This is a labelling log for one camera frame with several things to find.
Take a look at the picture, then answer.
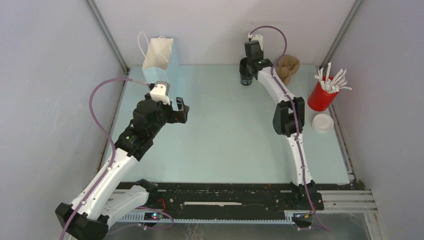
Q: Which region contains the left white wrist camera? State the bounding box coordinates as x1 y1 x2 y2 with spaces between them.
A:
149 81 171 105

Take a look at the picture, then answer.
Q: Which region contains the black paper cup stack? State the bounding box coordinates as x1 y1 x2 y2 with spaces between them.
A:
239 57 258 86

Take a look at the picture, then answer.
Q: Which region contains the brown pulp cup carrier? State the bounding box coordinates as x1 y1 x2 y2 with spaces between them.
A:
276 55 301 86

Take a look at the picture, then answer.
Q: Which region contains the red cup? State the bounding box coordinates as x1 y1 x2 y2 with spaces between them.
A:
307 83 339 112

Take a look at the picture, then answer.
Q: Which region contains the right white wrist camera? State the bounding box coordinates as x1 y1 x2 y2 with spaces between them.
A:
247 33 264 51

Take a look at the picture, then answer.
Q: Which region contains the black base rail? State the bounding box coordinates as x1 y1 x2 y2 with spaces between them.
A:
76 181 379 229

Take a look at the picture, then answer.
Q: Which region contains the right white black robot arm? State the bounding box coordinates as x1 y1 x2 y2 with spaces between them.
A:
239 40 324 211

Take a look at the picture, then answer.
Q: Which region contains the white lid stack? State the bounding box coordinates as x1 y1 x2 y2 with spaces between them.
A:
311 113 335 133

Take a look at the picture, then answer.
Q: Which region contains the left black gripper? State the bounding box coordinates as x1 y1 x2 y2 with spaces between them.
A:
149 97 189 137

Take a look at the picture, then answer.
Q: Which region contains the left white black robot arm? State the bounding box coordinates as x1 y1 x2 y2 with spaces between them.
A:
55 95 190 240

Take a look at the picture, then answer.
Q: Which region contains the white wrapped straws bundle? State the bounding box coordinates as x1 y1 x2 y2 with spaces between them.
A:
314 62 352 94

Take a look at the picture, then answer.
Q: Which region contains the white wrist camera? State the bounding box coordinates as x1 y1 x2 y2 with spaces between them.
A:
247 33 264 51
149 81 171 105

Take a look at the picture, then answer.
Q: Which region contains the light blue paper bag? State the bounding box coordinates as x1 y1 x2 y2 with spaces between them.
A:
142 36 181 107

